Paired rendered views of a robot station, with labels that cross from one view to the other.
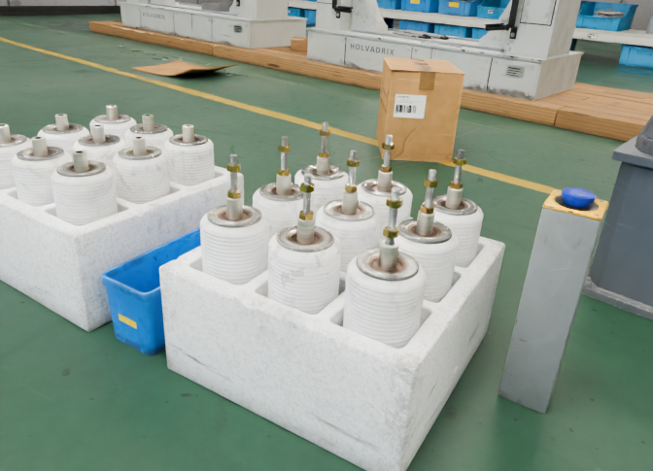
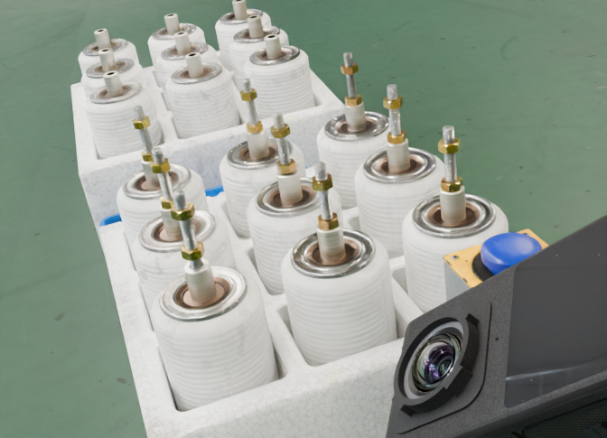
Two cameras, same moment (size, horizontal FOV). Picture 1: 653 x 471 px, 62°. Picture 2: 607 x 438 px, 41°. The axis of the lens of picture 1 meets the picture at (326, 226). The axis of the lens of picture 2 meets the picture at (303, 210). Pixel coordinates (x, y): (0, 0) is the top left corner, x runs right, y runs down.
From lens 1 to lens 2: 0.62 m
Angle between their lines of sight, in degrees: 41
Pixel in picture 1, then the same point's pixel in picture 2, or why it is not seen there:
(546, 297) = not seen: hidden behind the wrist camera
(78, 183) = (97, 111)
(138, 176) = (181, 104)
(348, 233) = (261, 232)
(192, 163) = (266, 88)
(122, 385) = (85, 348)
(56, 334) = (88, 273)
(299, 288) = (150, 294)
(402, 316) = (191, 369)
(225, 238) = (124, 210)
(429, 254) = (301, 293)
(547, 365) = not seen: outside the picture
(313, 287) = not seen: hidden behind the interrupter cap
